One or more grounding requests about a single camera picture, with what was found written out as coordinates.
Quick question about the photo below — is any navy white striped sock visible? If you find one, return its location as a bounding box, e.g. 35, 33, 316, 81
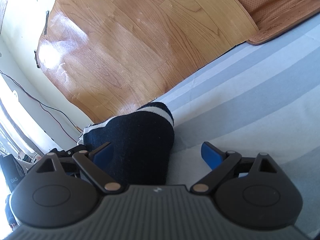
78, 102, 175, 185

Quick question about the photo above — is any grey striped bed sheet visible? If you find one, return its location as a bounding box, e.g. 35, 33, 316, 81
158, 16, 319, 237

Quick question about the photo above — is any brown floor mat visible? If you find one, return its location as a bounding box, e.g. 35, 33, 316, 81
238, 0, 319, 45

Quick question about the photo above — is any red black wall cable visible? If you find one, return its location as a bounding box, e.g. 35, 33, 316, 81
0, 71, 83, 143

